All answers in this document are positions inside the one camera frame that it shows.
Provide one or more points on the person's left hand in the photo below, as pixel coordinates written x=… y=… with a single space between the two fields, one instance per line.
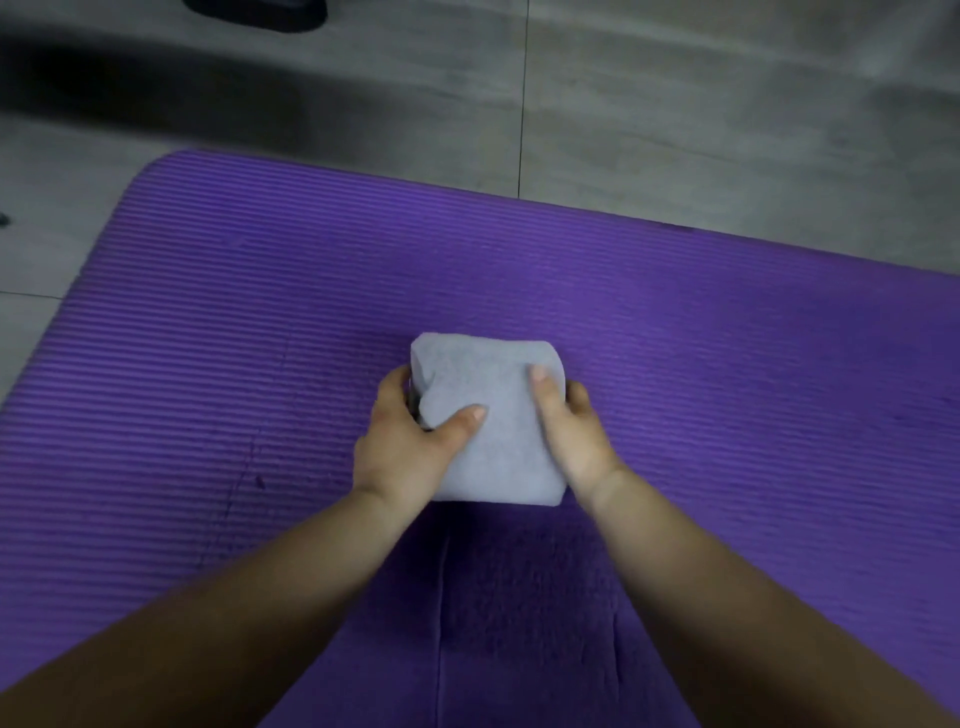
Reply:
x=390 y=457

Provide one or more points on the person's right hand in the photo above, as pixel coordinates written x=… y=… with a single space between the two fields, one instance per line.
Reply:
x=581 y=442

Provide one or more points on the light grey tagged towel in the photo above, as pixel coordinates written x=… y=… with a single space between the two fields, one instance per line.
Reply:
x=502 y=450

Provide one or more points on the person's left forearm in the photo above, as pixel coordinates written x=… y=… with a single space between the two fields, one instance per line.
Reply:
x=225 y=622

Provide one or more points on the person's right forearm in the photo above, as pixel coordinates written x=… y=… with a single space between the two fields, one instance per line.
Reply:
x=735 y=622

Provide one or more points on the purple yoga mat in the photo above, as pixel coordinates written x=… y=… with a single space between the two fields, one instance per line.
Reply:
x=712 y=375

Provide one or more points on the black equipment foot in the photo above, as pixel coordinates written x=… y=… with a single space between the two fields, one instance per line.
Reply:
x=259 y=11

